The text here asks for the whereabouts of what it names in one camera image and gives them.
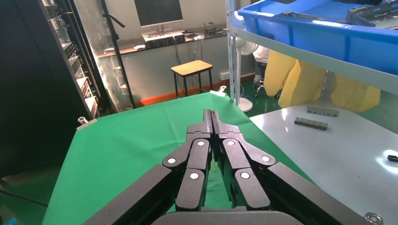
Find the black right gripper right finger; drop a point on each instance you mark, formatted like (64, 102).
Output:
(236, 155)

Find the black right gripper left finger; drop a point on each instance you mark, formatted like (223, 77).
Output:
(192, 155)

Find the embossed sheet metal plate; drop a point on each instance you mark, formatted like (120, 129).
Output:
(373, 14)
(301, 15)

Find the green table cloth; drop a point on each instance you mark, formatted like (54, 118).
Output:
(130, 143)

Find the silver binder clip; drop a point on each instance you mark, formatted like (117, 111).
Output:
(86, 123)
(219, 92)

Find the office chair base with casters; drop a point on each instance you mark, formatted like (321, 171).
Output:
(264, 88)

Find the grey metal connector strip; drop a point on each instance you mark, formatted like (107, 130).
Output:
(323, 111)
(311, 124)

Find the wooden top stool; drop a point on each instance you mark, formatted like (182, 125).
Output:
(191, 67)

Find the yellow plastic bag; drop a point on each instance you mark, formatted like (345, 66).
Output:
(298, 84)

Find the perforated angle-iron shelf leg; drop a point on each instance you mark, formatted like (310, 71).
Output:
(232, 56)

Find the black keyboard equipment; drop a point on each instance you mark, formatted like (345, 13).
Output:
(163, 38)

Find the white metal shelf board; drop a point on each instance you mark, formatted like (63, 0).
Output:
(311, 59)

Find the black tripod stand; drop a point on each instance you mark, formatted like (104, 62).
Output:
(116, 46)

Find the blue plastic bin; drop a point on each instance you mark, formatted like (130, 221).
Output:
(326, 40)

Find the computer monitor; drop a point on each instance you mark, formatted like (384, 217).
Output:
(158, 12)

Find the glass partition panel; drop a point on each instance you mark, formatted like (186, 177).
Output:
(93, 46)

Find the black storage rack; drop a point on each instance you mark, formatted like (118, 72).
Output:
(68, 62)

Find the small black part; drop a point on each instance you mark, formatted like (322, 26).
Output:
(392, 158)

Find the white pedestal fan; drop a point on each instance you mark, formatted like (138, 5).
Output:
(245, 105)

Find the white wall outlet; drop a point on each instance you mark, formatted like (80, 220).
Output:
(224, 75)

